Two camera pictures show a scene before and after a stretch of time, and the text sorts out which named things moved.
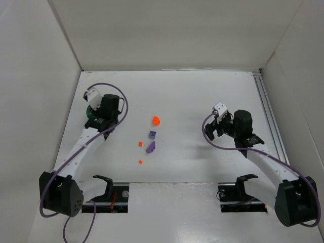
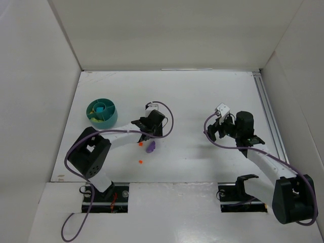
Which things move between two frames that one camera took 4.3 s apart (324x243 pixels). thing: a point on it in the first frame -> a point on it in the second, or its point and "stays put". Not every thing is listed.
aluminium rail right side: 274,125 stays put
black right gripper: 217,126 stays put
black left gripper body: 93,111 -> 146,127
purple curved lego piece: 151,147 stays put
